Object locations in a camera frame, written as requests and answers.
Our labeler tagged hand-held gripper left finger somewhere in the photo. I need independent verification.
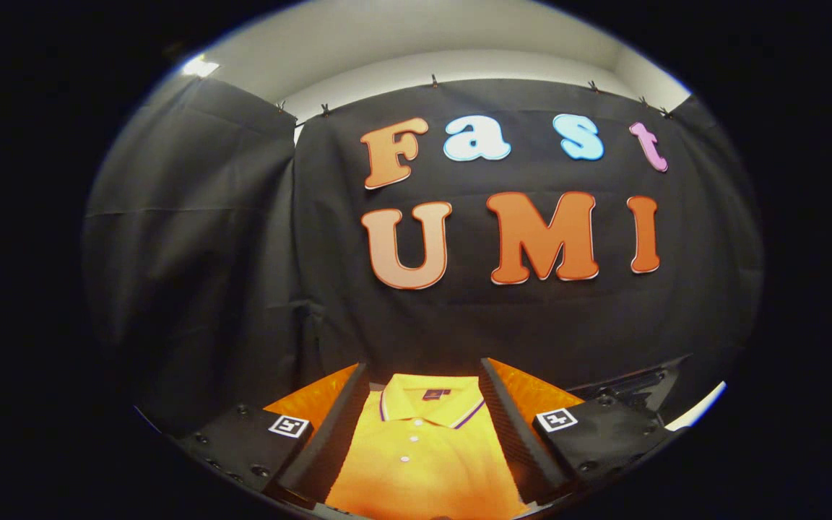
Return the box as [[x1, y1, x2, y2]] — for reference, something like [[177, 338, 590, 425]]
[[178, 363, 369, 506]]

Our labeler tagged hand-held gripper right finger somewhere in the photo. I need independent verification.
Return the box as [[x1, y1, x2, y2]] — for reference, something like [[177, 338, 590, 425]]
[[480, 357, 677, 506]]

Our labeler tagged yellow polo shirt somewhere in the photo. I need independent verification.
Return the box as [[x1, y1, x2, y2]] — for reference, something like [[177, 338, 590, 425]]
[[326, 373, 532, 520]]

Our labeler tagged black backdrop cloth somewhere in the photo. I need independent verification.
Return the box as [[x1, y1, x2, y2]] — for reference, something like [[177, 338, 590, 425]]
[[82, 72, 763, 434]]

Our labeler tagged ceiling light panel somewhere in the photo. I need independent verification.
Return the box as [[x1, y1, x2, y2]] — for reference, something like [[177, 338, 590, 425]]
[[182, 55, 220, 79]]

